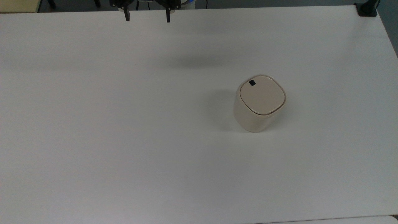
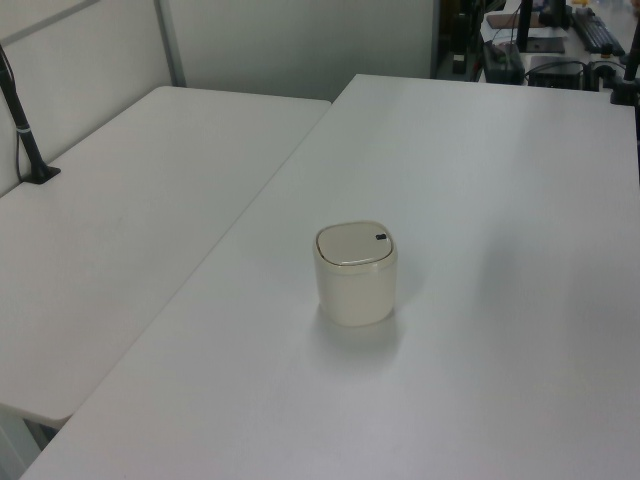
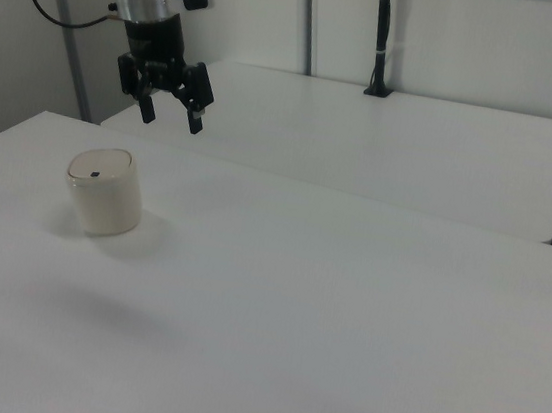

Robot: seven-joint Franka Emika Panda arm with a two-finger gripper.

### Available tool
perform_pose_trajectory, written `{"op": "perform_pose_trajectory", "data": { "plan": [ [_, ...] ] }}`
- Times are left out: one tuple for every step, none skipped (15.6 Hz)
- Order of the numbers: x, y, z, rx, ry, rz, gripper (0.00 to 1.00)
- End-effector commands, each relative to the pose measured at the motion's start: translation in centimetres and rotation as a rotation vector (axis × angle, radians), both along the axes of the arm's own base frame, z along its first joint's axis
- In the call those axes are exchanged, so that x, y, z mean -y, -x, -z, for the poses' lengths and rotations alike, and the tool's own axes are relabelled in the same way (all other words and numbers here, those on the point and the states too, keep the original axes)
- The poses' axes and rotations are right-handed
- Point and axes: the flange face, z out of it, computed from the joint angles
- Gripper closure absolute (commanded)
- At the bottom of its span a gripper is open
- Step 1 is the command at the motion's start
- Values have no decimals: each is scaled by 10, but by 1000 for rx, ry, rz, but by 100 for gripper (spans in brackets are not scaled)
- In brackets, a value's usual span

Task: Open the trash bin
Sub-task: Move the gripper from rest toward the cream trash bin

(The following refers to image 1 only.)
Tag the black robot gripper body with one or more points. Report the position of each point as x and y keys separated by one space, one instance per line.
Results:
x=116 y=2

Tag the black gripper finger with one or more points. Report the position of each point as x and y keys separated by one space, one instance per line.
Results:
x=127 y=14
x=168 y=15

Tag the beige lidded trash bin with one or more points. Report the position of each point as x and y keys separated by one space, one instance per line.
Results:
x=259 y=102

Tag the light wooden board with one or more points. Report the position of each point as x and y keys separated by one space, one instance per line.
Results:
x=18 y=5

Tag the white side table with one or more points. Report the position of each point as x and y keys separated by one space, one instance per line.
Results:
x=342 y=220

